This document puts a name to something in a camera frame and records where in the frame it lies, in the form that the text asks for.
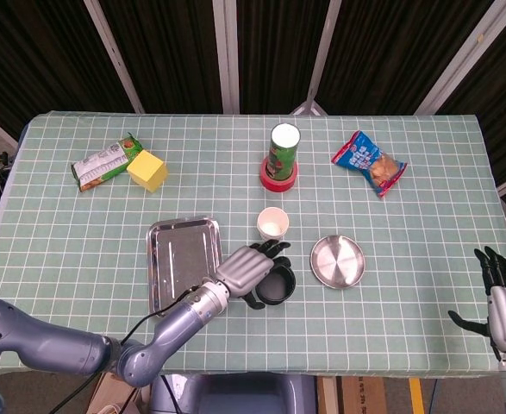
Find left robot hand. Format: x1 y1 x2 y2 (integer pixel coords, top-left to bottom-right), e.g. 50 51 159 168
212 240 292 311

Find yellow foam cube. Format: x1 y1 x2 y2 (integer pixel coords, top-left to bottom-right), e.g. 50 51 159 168
126 149 169 193

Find green white snack packet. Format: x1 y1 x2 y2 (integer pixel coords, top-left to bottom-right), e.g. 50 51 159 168
70 132 144 193

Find green checked tablecloth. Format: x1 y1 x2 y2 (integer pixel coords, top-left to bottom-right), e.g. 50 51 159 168
0 110 506 380

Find brown printed cardboard box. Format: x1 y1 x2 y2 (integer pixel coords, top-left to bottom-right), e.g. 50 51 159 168
336 376 387 414

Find blue snack bag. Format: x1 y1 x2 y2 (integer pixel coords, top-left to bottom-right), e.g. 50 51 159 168
330 129 409 199

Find open cardboard box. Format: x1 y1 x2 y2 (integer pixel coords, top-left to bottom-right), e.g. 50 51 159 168
86 371 148 414

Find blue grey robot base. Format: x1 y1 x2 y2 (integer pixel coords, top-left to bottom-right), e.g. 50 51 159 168
148 373 318 414

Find round steel plate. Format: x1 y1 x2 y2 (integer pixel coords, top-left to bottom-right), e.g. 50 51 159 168
309 235 366 290

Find green chips can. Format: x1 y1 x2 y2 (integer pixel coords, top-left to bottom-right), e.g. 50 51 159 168
265 122 302 181

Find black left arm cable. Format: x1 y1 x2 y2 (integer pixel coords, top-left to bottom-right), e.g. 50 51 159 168
47 284 204 414

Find black cup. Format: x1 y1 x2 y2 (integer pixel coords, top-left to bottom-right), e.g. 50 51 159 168
252 265 297 306

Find red tape roll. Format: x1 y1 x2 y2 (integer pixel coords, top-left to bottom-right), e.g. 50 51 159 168
259 156 299 193

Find rectangular steel tray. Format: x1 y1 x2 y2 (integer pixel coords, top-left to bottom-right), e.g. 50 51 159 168
146 216 229 318

